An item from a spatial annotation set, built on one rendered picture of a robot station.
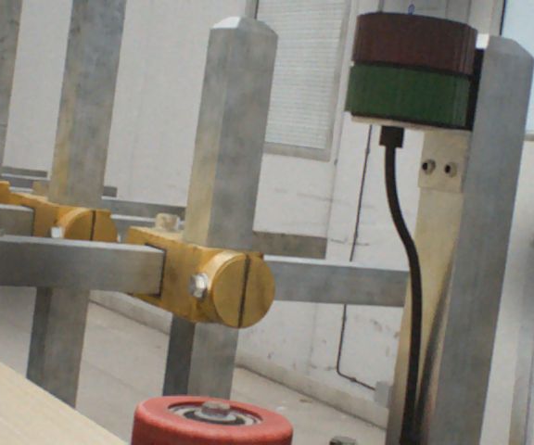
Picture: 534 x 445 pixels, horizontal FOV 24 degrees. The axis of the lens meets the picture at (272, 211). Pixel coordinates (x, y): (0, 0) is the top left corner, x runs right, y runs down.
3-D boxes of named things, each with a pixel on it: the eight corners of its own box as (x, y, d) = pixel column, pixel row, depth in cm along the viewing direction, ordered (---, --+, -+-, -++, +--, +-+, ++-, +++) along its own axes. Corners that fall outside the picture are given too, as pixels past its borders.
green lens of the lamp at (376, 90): (413, 123, 66) (419, 82, 65) (490, 130, 61) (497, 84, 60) (320, 108, 62) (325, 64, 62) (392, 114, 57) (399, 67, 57)
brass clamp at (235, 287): (184, 297, 95) (193, 231, 95) (278, 331, 84) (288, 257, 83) (110, 292, 92) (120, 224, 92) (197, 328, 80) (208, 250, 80)
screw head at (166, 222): (172, 230, 93) (174, 214, 93) (185, 234, 92) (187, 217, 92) (147, 228, 92) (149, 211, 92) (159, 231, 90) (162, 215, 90)
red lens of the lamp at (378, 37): (420, 75, 65) (425, 33, 65) (497, 79, 60) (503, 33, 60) (326, 58, 62) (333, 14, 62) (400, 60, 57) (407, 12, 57)
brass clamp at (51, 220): (59, 249, 116) (67, 197, 116) (120, 273, 105) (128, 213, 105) (-4, 245, 113) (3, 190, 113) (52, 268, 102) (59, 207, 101)
